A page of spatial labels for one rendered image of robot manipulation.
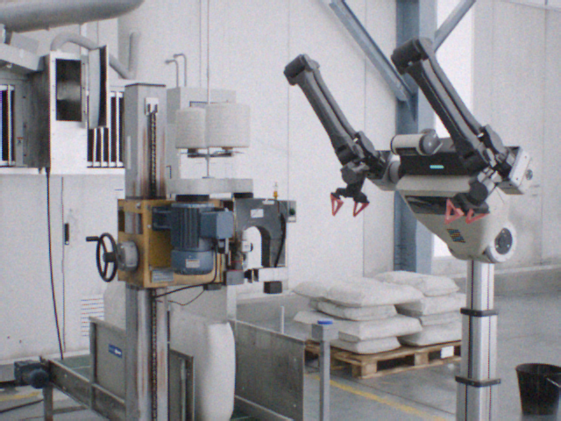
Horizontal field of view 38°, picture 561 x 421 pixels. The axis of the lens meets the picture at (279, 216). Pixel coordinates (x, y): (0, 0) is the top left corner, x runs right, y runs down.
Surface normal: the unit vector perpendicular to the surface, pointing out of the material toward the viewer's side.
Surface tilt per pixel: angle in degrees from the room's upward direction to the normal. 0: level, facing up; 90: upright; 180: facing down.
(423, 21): 90
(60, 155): 90
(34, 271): 90
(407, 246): 90
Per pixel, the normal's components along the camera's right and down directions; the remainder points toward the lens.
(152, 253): 0.57, 0.04
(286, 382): -0.82, 0.03
